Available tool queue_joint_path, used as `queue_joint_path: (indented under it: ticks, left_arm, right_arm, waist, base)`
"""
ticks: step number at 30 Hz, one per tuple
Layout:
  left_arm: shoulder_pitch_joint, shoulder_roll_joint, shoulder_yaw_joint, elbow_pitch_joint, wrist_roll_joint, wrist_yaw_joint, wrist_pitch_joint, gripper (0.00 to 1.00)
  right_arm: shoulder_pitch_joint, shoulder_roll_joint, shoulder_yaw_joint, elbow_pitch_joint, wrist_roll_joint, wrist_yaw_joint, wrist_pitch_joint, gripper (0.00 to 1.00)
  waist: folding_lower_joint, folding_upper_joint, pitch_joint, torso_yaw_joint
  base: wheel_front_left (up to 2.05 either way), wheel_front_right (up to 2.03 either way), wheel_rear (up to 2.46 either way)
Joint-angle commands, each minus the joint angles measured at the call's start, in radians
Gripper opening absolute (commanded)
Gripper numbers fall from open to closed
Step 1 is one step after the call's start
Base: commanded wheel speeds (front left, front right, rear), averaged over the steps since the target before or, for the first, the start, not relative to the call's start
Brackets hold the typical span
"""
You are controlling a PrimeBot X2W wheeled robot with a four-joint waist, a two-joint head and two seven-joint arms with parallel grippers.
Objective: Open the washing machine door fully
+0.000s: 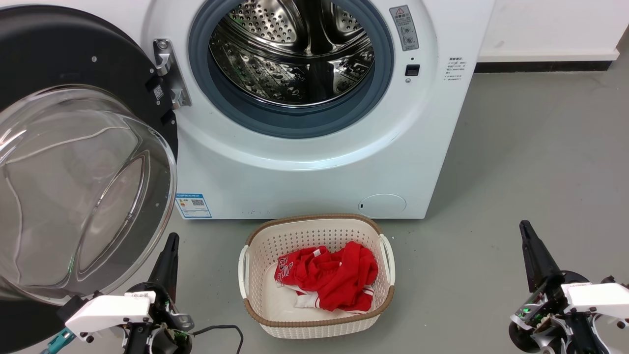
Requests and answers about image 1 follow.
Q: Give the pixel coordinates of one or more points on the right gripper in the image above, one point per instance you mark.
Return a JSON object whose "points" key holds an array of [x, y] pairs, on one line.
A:
{"points": [[545, 319]]}

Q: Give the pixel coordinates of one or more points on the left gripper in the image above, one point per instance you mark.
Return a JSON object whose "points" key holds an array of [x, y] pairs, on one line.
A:
{"points": [[169, 334]]}

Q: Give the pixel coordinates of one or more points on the black round glass washer door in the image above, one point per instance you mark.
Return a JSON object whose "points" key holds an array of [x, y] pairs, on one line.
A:
{"points": [[73, 196]]}

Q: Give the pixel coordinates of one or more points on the white front-load washing machine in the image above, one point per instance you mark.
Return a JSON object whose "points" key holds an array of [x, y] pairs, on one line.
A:
{"points": [[304, 182]]}

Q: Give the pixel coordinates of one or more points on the silver metal door hinge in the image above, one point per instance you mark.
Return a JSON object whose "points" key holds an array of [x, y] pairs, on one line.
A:
{"points": [[172, 73]]}

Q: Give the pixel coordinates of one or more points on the black door latch socket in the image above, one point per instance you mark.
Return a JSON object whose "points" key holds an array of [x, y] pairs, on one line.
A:
{"points": [[412, 70]]}

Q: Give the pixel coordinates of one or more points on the blue energy label sticker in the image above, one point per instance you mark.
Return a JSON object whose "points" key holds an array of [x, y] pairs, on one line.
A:
{"points": [[193, 205]]}

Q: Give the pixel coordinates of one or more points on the cream plastic laundry basket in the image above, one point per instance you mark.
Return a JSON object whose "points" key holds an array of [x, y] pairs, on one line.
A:
{"points": [[263, 246]]}

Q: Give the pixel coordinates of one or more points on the teal connector piece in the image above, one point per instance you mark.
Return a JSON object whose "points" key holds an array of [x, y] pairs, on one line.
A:
{"points": [[56, 342]]}

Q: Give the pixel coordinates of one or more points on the round white filter cover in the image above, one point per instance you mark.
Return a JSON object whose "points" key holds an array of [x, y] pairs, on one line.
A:
{"points": [[382, 205]]}

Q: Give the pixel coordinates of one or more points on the red and white garment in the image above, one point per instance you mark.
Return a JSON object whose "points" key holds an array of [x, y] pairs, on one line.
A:
{"points": [[339, 280]]}

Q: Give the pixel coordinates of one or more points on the grey warning label sticker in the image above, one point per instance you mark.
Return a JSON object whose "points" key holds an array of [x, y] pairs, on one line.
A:
{"points": [[404, 28]]}

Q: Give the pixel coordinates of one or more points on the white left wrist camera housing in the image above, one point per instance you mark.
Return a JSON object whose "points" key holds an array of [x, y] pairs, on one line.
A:
{"points": [[110, 312]]}

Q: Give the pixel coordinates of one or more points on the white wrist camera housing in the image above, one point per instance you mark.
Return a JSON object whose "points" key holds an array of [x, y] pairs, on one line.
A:
{"points": [[599, 297], [110, 312]]}

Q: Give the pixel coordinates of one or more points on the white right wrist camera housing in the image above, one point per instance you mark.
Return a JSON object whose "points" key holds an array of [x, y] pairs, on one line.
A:
{"points": [[599, 297]]}

